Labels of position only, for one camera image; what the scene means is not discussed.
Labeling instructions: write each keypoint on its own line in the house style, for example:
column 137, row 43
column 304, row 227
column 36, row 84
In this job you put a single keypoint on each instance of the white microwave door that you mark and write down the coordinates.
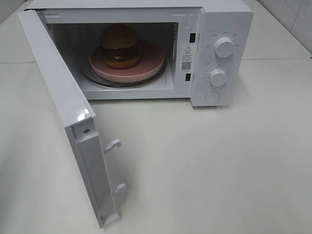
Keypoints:
column 77, row 117

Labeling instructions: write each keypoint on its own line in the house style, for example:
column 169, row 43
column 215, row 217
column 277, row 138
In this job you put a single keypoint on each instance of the pink round plate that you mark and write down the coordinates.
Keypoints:
column 152, row 58

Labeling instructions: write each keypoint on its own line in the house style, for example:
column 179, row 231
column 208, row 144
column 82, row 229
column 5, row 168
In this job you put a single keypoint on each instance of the white upper microwave knob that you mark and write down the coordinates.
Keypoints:
column 224, row 47

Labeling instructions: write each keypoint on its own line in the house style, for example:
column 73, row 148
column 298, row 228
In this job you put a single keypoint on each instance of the glass microwave turntable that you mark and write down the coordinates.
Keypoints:
column 88, row 73

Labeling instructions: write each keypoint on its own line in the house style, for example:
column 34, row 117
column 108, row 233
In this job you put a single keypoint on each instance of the white lower timer knob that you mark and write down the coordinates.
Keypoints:
column 217, row 77

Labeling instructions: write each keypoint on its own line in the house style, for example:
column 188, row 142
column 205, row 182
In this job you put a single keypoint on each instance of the round white door release button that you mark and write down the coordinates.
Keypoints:
column 212, row 97

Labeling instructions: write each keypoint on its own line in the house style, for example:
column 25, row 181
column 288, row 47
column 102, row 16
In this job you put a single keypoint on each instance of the burger with brown bun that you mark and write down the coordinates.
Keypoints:
column 120, row 46

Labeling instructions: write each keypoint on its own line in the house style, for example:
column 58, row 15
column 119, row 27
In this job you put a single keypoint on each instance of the white warning label with QR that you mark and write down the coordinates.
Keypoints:
column 187, row 57

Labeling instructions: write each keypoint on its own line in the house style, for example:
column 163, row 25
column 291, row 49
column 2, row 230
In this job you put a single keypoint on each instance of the white microwave oven body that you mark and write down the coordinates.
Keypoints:
column 75, row 27

